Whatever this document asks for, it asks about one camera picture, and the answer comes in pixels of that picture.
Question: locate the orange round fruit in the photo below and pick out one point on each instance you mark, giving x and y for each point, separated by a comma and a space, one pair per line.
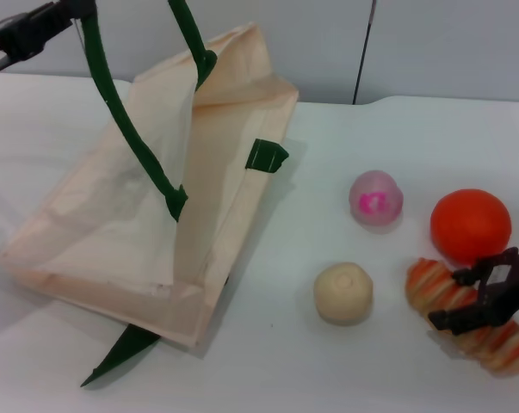
470, 223

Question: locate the pink round pastry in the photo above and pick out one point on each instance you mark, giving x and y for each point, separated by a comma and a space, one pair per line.
375, 198

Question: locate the beige round egg yolk pastry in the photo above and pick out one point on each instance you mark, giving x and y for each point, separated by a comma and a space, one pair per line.
343, 294

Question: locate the orange striped long bread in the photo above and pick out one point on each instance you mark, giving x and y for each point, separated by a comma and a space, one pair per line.
435, 286

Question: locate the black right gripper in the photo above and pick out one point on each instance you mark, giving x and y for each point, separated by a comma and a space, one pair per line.
513, 288

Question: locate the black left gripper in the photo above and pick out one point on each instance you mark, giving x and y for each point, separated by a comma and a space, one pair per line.
14, 43

